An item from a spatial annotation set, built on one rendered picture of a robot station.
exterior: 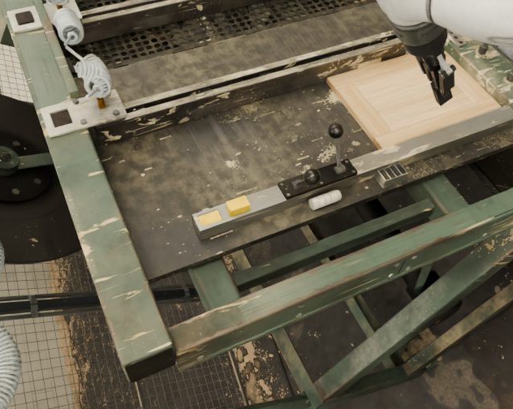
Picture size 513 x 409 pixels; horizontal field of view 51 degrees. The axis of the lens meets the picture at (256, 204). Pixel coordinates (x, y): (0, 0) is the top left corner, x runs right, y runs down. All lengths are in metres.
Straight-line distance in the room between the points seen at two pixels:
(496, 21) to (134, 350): 0.79
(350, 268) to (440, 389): 1.74
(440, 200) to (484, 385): 1.43
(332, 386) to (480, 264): 0.77
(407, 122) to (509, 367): 1.45
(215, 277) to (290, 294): 0.20
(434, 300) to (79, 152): 1.21
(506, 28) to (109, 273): 0.81
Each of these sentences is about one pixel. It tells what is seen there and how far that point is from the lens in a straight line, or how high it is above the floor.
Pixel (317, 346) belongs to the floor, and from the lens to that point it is 3.29.
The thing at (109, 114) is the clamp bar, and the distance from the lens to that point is 1.39.
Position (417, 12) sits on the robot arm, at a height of 1.75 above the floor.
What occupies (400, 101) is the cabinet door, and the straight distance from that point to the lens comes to 1.62.
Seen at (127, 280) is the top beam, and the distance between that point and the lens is 1.12.
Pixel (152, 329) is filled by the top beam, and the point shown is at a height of 1.88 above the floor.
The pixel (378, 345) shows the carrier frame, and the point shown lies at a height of 0.79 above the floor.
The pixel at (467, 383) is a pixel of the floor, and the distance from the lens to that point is 2.80.
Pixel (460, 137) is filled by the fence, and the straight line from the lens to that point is 1.55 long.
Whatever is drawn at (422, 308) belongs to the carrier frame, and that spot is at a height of 0.79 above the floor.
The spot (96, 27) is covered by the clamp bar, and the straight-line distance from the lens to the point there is 1.76.
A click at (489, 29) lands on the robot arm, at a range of 0.81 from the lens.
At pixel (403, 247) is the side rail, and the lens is 1.27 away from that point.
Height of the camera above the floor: 2.44
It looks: 43 degrees down
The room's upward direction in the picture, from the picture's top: 87 degrees counter-clockwise
